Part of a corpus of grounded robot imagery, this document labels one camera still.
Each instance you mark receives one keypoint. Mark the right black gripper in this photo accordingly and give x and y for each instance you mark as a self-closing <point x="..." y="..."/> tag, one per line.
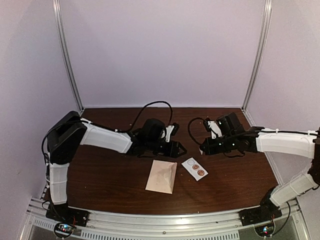
<point x="210" y="150"/>

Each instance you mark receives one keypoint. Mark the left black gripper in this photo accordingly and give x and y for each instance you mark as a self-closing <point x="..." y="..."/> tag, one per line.
<point x="174" y="150"/>

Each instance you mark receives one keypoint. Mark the sticker strip with seals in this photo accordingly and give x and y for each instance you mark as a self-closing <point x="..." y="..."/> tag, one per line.
<point x="194" y="169"/>

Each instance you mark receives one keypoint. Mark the cream envelope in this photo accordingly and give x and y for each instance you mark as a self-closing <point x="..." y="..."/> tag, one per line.
<point x="162" y="177"/>

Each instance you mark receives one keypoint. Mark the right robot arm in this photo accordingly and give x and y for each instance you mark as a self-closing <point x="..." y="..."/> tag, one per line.
<point x="228" y="134"/>

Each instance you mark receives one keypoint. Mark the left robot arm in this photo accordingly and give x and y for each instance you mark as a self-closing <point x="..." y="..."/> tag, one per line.
<point x="62" y="141"/>

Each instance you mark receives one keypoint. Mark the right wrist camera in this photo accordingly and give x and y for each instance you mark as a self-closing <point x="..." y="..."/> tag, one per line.
<point x="212" y="127"/>

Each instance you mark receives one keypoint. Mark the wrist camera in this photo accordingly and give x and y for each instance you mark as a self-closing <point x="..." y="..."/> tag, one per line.
<point x="170" y="131"/>
<point x="212" y="127"/>

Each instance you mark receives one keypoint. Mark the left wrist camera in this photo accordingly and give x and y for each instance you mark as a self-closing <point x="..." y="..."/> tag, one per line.
<point x="170" y="131"/>

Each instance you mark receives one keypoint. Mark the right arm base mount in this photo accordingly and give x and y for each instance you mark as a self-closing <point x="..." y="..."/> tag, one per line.
<point x="262" y="218"/>

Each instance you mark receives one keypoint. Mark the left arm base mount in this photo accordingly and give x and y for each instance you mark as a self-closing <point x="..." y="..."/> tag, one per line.
<point x="67" y="220"/>

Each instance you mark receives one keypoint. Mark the right aluminium frame post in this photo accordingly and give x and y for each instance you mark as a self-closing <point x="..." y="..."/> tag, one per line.
<point x="264" y="30"/>

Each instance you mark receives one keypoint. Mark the aluminium frame post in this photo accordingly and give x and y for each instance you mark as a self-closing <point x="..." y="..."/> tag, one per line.
<point x="264" y="30"/>
<point x="65" y="53"/>

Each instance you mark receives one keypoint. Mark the left aluminium frame post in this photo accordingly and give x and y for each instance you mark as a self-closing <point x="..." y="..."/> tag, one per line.
<point x="65" y="53"/>

